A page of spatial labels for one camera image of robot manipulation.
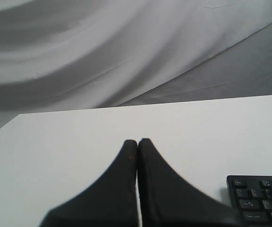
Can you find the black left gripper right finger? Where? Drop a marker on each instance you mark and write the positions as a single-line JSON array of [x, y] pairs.
[[167, 200]]

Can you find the grey backdrop cloth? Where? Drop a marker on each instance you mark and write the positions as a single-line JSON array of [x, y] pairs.
[[59, 55]]

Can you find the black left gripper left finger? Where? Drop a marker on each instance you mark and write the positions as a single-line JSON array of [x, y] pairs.
[[109, 202]]

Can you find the black acer keyboard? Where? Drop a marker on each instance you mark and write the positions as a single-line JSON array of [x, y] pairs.
[[250, 195]]

